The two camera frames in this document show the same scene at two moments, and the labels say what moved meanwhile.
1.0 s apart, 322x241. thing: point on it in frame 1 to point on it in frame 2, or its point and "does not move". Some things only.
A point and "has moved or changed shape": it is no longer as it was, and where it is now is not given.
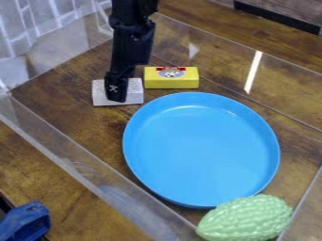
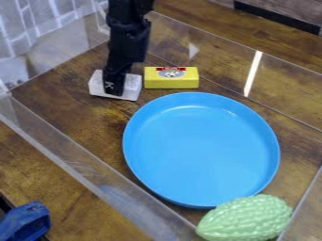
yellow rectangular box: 172,77 does not move
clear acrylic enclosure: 204,128 does not move
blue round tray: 202,149 does not move
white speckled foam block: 134,93 has moved or changed shape
